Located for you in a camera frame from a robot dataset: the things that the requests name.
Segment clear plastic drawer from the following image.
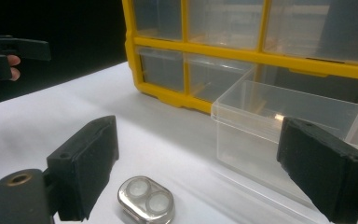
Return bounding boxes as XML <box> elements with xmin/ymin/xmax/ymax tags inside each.
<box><xmin>131</xmin><ymin>0</ymin><xmax>184</xmax><ymax>42</ymax></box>
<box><xmin>136</xmin><ymin>46</ymin><xmax>186</xmax><ymax>93</ymax></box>
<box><xmin>262</xmin><ymin>0</ymin><xmax>358</xmax><ymax>65</ymax></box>
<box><xmin>186</xmin><ymin>0</ymin><xmax>265</xmax><ymax>50</ymax></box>
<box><xmin>210</xmin><ymin>65</ymin><xmax>358</xmax><ymax>202</ymax></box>
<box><xmin>184</xmin><ymin>52</ymin><xmax>257</xmax><ymax>104</ymax></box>

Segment yellow drawer cabinet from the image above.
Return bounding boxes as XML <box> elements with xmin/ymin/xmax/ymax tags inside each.
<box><xmin>121</xmin><ymin>0</ymin><xmax>358</xmax><ymax>140</ymax></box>

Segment small silver two-well case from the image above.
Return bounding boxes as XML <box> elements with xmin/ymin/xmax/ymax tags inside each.
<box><xmin>117</xmin><ymin>175</ymin><xmax>176</xmax><ymax>224</ymax></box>

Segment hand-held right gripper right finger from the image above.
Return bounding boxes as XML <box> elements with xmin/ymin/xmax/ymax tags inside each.
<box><xmin>276</xmin><ymin>116</ymin><xmax>358</xmax><ymax>224</ymax></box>

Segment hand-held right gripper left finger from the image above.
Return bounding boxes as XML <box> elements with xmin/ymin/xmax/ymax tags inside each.
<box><xmin>46</xmin><ymin>115</ymin><xmax>120</xmax><ymax>222</ymax></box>

